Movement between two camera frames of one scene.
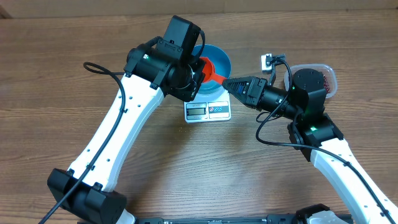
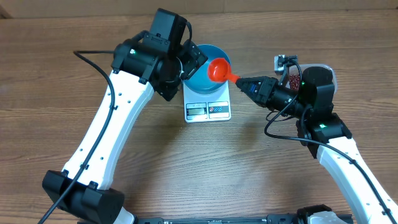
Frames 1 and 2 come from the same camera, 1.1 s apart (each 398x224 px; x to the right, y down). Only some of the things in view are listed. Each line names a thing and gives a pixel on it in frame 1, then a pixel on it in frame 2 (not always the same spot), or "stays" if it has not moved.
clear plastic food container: [329, 74] stays
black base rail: [279, 219] stays
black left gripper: [190, 94] → [191, 63]
